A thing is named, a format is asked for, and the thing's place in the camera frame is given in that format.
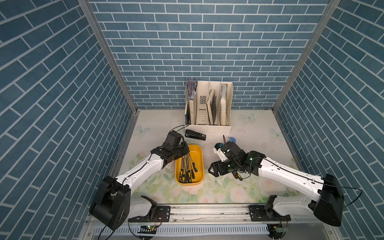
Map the small blue stapler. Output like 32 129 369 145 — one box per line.
228 137 236 143

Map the aluminium front rail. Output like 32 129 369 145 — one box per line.
85 203 334 226

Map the white desktop file organizer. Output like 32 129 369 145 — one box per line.
185 78 234 134

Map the yellow plastic storage tray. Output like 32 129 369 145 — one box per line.
175 145 205 186

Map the black stapler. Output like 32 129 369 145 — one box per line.
185 129 207 141

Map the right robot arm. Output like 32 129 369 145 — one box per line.
208 142 345 227

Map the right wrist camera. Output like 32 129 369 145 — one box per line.
213 143 228 162

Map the framed board in organizer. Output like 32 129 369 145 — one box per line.
207 90 216 125

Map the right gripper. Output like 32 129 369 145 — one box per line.
205 159 239 176

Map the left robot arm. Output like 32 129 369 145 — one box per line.
90 131 190 231

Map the dark notebook in organizer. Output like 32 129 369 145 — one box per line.
185 101 191 125

